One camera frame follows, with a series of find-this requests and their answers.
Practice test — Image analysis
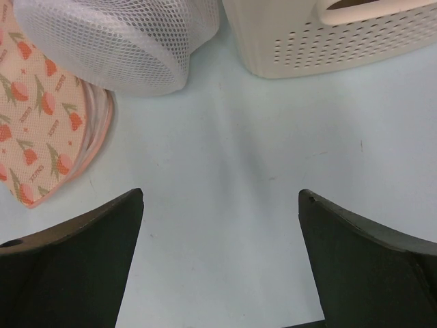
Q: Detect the floral peach mesh laundry bag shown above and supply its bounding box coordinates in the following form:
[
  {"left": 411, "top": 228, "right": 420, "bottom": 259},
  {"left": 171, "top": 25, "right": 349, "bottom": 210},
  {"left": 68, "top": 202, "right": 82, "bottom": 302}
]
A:
[{"left": 0, "top": 25, "right": 115, "bottom": 210}]

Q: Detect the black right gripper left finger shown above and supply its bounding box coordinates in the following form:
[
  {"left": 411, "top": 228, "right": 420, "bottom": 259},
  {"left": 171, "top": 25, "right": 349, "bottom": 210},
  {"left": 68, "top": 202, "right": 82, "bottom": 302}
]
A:
[{"left": 1, "top": 188, "right": 143, "bottom": 327}]

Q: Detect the cream perforated plastic basket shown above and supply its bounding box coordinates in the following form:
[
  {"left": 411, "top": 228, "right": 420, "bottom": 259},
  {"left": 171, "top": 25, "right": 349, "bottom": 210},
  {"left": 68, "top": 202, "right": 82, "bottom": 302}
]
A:
[{"left": 223, "top": 1, "right": 436, "bottom": 79}]

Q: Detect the white mesh laundry bag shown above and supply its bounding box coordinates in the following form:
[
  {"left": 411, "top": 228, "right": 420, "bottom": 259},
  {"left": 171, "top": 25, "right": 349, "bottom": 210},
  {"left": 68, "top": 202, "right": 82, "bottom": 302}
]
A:
[{"left": 13, "top": 1, "right": 220, "bottom": 97}]

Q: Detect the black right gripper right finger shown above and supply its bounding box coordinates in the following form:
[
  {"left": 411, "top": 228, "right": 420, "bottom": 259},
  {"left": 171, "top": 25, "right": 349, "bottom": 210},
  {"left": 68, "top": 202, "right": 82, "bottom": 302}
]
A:
[{"left": 298, "top": 189, "right": 436, "bottom": 327}]

